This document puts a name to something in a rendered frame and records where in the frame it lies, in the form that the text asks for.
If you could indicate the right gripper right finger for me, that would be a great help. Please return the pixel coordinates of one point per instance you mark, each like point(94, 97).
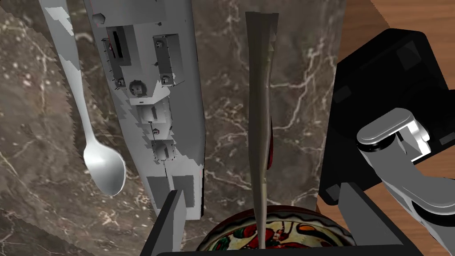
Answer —
point(369, 220)

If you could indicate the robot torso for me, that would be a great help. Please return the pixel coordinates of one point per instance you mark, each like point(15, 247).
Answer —
point(384, 71)

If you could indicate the patterned bowl with red rim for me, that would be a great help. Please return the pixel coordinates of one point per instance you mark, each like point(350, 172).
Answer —
point(295, 233)

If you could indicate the silver spoon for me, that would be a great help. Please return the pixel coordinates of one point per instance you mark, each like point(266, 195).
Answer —
point(103, 167)

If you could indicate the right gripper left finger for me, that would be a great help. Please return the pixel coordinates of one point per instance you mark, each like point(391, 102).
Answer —
point(170, 227)

